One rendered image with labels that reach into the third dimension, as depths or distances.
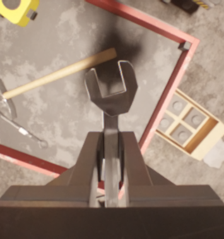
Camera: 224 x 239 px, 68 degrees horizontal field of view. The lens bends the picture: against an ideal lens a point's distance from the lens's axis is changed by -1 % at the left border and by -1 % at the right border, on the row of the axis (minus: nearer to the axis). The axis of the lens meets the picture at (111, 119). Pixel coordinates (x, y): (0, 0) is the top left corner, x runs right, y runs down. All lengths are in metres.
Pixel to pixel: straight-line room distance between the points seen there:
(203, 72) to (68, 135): 1.24
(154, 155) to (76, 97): 1.21
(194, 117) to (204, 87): 0.31
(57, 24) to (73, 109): 0.21
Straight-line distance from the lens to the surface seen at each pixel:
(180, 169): 1.72
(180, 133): 1.35
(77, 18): 0.47
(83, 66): 0.43
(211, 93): 1.58
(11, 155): 0.55
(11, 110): 0.51
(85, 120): 0.47
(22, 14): 0.47
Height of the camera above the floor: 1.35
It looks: 74 degrees down
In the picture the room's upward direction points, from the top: 179 degrees counter-clockwise
